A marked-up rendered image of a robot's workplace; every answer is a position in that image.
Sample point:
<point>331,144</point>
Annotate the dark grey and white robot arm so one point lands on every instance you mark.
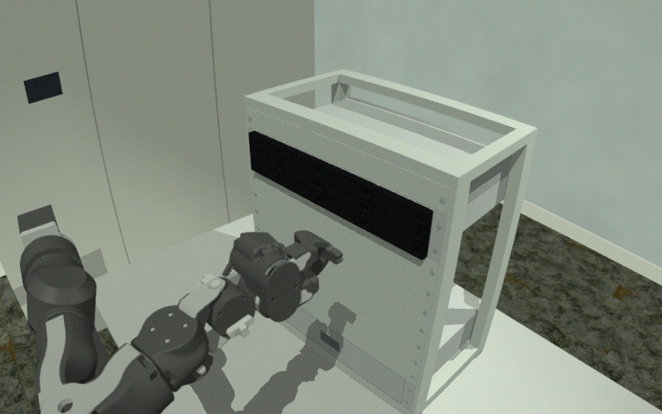
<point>61,304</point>

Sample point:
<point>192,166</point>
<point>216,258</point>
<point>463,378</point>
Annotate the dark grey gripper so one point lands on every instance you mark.
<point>293,282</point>

